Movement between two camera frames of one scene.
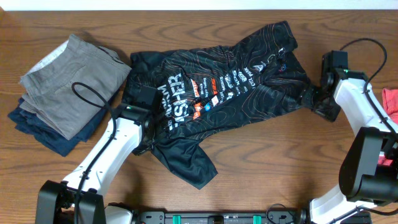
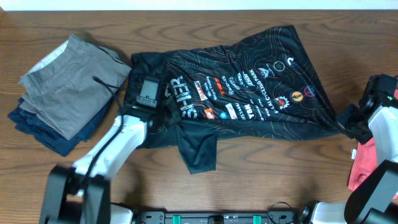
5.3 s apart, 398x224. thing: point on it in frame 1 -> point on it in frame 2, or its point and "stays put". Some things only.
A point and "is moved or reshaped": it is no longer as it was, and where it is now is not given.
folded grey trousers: (73, 84) stays put
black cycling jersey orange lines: (211, 88) is moved or reshaped
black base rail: (221, 217) stays put
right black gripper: (331, 113) -> (362, 138)
